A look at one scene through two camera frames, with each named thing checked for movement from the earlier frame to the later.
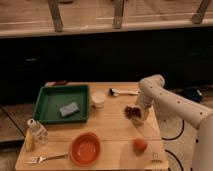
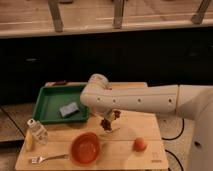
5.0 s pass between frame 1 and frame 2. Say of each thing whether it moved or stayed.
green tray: stayed
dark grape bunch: moved
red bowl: stayed
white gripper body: moved
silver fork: stayed
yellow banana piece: stayed
